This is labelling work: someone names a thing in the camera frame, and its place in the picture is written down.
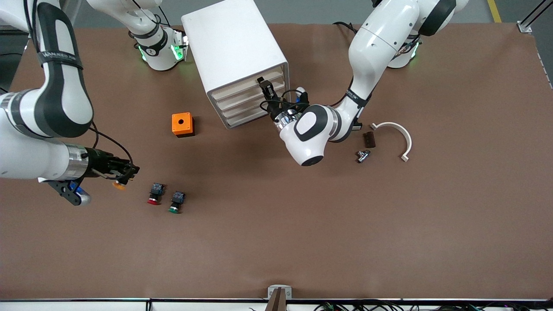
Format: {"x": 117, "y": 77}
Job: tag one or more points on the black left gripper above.
{"x": 274, "y": 109}

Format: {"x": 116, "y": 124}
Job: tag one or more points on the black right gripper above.
{"x": 98, "y": 163}

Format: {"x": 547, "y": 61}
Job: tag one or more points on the yellow mushroom push button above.
{"x": 119, "y": 186}

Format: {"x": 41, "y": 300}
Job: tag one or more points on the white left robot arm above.
{"x": 376, "y": 47}

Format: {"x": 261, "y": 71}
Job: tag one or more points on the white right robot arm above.
{"x": 60, "y": 99}

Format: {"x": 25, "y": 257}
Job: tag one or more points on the red mushroom push button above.
{"x": 156, "y": 190}

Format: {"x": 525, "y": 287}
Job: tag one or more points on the green mushroom push button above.
{"x": 178, "y": 198}

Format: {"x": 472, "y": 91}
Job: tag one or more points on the brown terminal block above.
{"x": 370, "y": 140}

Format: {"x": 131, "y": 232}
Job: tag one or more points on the small metal connector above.
{"x": 363, "y": 156}

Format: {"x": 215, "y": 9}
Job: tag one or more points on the orange button enclosure box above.
{"x": 182, "y": 123}

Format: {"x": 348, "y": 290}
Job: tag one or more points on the black white switch part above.
{"x": 357, "y": 127}

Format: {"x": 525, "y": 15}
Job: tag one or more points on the white curved plastic bracket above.
{"x": 406, "y": 138}

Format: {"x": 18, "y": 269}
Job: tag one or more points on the aluminium frame profile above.
{"x": 13, "y": 29}

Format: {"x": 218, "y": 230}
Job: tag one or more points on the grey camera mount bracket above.
{"x": 272, "y": 288}

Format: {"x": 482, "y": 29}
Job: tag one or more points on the brown camera post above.
{"x": 278, "y": 302}

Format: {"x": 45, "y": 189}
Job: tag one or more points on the aluminium corner post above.
{"x": 525, "y": 26}

